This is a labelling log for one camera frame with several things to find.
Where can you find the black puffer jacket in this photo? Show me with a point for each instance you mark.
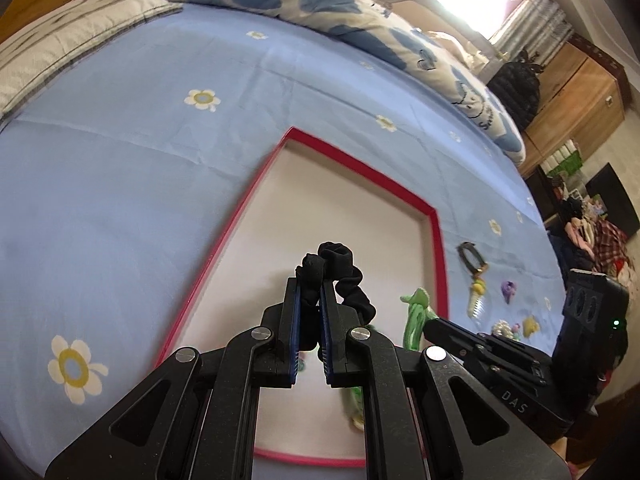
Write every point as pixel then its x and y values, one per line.
pixel 517 90

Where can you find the green packets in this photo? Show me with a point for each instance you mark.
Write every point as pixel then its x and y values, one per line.
pixel 565 160

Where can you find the black box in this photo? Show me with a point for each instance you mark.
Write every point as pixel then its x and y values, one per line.
pixel 612 195

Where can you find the red shallow tray box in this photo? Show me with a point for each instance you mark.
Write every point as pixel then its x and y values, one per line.
pixel 325 200

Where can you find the yellow claw hair clip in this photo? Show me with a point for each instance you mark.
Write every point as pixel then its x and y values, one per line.
pixel 530 326

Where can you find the grey curtain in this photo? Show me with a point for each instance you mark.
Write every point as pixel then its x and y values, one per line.
pixel 545 25

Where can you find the wrist watch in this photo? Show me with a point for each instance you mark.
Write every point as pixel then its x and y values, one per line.
pixel 464 261

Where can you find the light green hair bow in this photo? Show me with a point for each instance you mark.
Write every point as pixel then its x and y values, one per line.
pixel 419 297

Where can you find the purple hair clip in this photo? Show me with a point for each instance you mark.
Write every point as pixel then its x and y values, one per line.
pixel 509 291

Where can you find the wooden wardrobe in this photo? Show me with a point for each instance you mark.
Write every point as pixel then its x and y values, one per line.
pixel 575 90

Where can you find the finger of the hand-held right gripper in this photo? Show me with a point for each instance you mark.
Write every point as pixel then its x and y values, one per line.
pixel 460 340

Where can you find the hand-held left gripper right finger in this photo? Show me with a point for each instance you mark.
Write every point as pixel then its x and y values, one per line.
pixel 326 332

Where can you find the white cloth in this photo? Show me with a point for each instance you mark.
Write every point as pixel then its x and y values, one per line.
pixel 455 45

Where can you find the pile of clothes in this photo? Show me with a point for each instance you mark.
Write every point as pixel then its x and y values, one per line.
pixel 600 240

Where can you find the grey striped pillow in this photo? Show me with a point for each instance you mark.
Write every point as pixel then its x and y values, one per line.
pixel 50 45

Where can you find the black scrunchie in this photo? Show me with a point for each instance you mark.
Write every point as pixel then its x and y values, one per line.
pixel 345 265

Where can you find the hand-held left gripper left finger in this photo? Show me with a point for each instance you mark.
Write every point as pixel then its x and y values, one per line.
pixel 292 332

